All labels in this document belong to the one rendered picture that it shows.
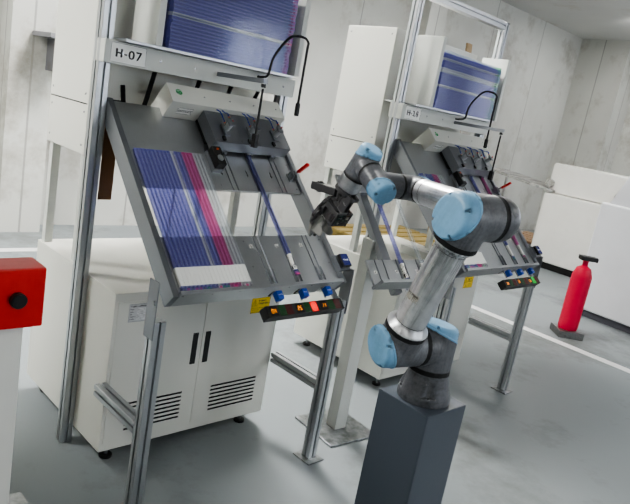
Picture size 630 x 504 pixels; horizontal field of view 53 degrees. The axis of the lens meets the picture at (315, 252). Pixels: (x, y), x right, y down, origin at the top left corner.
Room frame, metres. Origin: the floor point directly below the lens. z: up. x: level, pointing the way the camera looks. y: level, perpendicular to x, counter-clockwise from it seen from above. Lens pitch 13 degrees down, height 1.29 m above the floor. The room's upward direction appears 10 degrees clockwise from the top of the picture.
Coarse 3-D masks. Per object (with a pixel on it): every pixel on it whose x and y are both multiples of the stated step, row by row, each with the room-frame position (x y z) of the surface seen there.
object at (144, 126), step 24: (120, 120) 2.02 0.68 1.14; (144, 120) 2.09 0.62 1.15; (168, 120) 2.16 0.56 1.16; (144, 144) 2.01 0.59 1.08; (168, 144) 2.08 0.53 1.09; (192, 144) 2.16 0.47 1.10; (240, 168) 2.23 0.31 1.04; (264, 168) 2.32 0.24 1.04; (288, 168) 2.41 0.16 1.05; (288, 192) 2.32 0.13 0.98
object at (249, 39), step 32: (192, 0) 2.15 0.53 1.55; (224, 0) 2.23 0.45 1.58; (256, 0) 2.33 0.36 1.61; (288, 0) 2.43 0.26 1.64; (192, 32) 2.16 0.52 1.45; (224, 32) 2.25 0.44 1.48; (256, 32) 2.34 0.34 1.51; (288, 32) 2.44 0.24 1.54; (256, 64) 2.36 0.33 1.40; (288, 64) 2.46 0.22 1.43
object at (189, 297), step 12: (216, 288) 1.77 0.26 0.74; (228, 288) 1.80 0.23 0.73; (240, 288) 1.83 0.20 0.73; (252, 288) 1.86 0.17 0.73; (264, 288) 1.90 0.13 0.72; (276, 288) 1.94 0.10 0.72; (288, 288) 1.98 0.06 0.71; (300, 288) 2.03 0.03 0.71; (312, 288) 2.08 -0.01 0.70; (180, 300) 1.71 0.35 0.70; (192, 300) 1.74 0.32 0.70; (204, 300) 1.78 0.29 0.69; (216, 300) 1.82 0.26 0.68; (228, 300) 1.86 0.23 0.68
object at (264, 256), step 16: (240, 240) 2.00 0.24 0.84; (256, 240) 2.04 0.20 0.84; (272, 240) 2.09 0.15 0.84; (288, 240) 2.14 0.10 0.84; (304, 240) 2.19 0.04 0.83; (320, 240) 2.25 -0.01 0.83; (256, 256) 1.99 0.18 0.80; (272, 256) 2.04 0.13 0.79; (304, 256) 2.14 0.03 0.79; (320, 256) 2.19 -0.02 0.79; (256, 272) 1.94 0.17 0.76; (272, 272) 1.98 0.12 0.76; (288, 272) 2.04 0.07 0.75; (304, 272) 2.08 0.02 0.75; (320, 272) 2.14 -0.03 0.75
